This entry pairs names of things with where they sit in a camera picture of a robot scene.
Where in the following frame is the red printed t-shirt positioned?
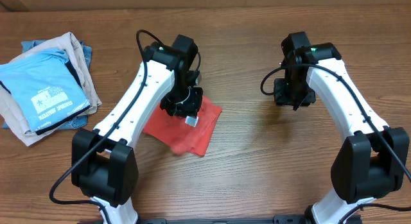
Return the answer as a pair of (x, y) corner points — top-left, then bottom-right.
(143, 96), (222, 157)

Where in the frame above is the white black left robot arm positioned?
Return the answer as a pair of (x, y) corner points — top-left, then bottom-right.
(71, 35), (203, 223)

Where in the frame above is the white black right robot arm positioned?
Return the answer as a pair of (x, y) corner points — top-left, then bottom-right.
(272, 31), (410, 223)

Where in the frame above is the blue denim folded garment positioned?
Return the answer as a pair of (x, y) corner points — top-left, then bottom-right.
(21, 40), (92, 130)

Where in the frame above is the beige folded garment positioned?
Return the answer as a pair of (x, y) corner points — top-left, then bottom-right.
(1, 32), (101, 146)

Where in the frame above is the light blue folded t-shirt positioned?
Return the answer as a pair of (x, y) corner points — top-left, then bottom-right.
(1, 47), (91, 135)

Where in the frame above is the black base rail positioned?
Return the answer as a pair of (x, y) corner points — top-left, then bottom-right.
(137, 214), (302, 224)

